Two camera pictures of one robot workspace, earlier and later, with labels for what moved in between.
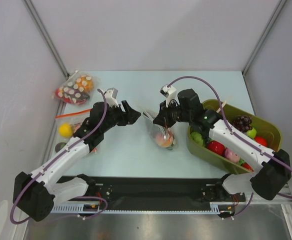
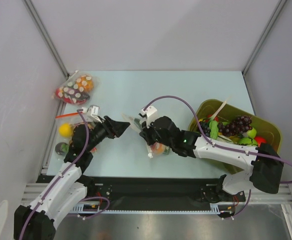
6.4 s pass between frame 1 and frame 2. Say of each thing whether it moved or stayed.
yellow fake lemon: stayed
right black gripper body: moved
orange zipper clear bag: stayed
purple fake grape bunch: stayed
